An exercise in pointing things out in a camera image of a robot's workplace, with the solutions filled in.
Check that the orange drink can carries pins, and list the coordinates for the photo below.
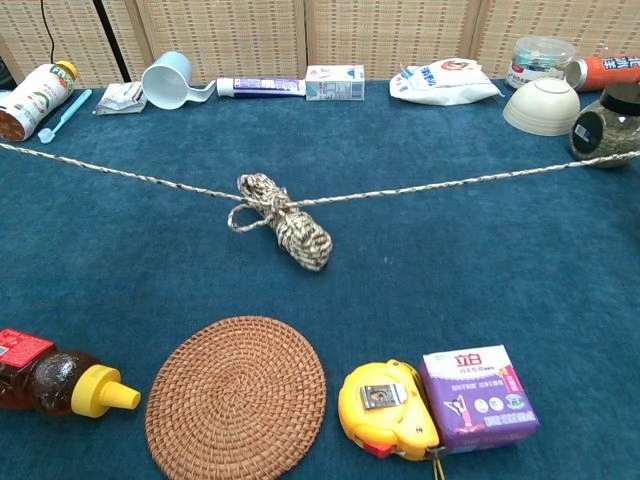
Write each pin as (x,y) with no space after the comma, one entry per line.
(610,70)

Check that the beige bowl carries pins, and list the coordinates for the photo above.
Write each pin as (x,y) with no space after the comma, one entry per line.
(540,105)

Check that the black tripod pole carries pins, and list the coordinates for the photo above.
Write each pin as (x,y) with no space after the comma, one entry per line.
(112,40)

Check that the purple soap box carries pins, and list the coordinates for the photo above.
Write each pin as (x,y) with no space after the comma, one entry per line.
(475,400)

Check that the light blue plastic cup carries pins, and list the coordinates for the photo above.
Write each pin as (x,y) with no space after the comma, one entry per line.
(165,80)

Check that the bamboo folding screen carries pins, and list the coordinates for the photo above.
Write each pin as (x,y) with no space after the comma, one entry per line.
(350,35)

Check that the dark blue table mat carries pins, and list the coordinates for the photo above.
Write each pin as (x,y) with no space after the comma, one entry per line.
(450,250)

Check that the light blue toothbrush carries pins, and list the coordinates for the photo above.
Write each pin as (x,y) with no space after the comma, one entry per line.
(70,112)

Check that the honey bottle yellow nozzle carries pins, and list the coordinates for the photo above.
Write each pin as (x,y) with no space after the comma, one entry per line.
(50,380)

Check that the round woven rattan coaster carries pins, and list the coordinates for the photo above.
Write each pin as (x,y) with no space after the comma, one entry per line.
(235,400)

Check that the glass jar black lid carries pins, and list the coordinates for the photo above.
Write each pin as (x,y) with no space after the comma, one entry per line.
(615,120)

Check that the yellow tape measure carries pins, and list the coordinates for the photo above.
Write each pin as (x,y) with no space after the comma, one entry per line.
(380,410)

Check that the white juice bottle yellow cap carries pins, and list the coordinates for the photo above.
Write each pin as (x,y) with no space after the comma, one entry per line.
(35,100)

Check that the white blue carton box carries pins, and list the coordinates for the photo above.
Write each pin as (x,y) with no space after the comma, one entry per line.
(335,85)

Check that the white purple toothpaste tube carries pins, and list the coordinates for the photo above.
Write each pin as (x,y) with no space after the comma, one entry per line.
(265,87)

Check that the clear jar of clips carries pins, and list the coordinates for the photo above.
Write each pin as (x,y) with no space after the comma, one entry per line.
(540,60)

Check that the white printed plastic bag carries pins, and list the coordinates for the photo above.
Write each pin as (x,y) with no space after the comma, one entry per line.
(445,82)

